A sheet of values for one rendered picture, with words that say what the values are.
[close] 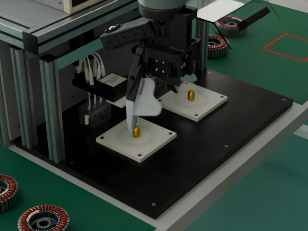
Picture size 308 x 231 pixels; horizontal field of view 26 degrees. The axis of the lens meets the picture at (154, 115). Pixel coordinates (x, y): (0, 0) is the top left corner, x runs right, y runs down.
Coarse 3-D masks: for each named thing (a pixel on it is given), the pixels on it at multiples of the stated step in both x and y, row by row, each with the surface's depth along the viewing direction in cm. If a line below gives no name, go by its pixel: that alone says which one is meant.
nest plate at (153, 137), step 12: (144, 120) 180; (108, 132) 175; (120, 132) 175; (144, 132) 175; (156, 132) 175; (168, 132) 175; (108, 144) 170; (120, 144) 170; (132, 144) 170; (144, 144) 170; (156, 144) 170; (132, 156) 166; (144, 156) 166
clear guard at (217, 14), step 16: (192, 0) 178; (208, 0) 178; (224, 0) 178; (240, 0) 178; (256, 0) 179; (208, 16) 169; (224, 16) 169; (240, 16) 172; (272, 16) 180; (224, 32) 167; (240, 32) 170; (256, 32) 174
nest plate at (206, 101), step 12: (180, 84) 197; (192, 84) 197; (168, 96) 191; (180, 96) 191; (204, 96) 191; (216, 96) 191; (168, 108) 186; (180, 108) 185; (192, 108) 185; (204, 108) 185
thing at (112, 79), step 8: (112, 72) 174; (72, 80) 175; (80, 80) 175; (104, 80) 170; (112, 80) 170; (120, 80) 170; (88, 88) 172; (96, 88) 171; (104, 88) 169; (112, 88) 167; (120, 88) 169; (88, 96) 175; (104, 96) 170; (112, 96) 168; (120, 96) 170; (88, 104) 177; (120, 104) 168
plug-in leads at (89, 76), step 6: (90, 54) 170; (84, 60) 171; (78, 66) 174; (84, 66) 172; (96, 66) 175; (102, 66) 173; (78, 72) 174; (90, 72) 170; (96, 72) 175; (102, 72) 174; (78, 78) 174; (90, 78) 171; (96, 78) 173; (90, 84) 172
